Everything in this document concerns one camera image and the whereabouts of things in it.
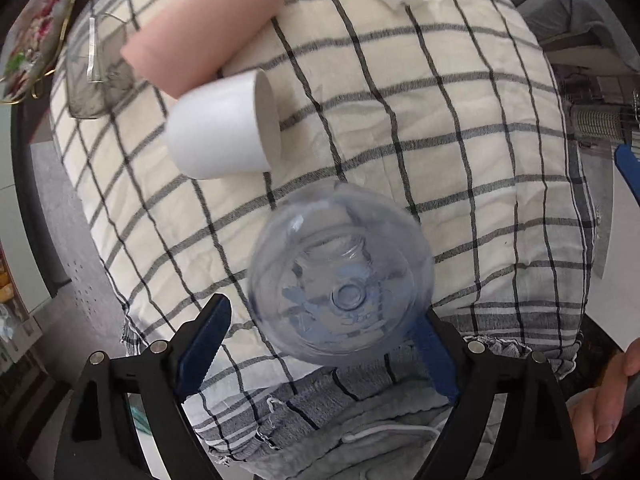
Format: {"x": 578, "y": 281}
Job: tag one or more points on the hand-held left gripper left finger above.
{"x": 202, "y": 350}

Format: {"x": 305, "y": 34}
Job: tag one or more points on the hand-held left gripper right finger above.
{"x": 440, "y": 360}

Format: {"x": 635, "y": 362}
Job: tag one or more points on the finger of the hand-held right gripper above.
{"x": 629, "y": 166}

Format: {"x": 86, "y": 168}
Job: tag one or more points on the clear plastic cup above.
{"x": 340, "y": 275}

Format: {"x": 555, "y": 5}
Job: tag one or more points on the clear glass cup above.
{"x": 95, "y": 75}

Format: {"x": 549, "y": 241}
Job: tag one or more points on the pink cup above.
{"x": 200, "y": 35}

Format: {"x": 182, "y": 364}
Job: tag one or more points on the person's right hand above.
{"x": 602, "y": 410}

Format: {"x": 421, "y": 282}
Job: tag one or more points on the metal grille heater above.
{"x": 602, "y": 122}

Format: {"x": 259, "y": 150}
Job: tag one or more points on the grey sofa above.
{"x": 575, "y": 10}

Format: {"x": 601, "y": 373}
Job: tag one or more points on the colourful cardboard box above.
{"x": 12, "y": 320}

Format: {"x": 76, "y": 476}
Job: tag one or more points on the checked cream cloth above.
{"x": 425, "y": 135}

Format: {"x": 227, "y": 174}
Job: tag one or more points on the floral plate on gold stand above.
{"x": 35, "y": 35}

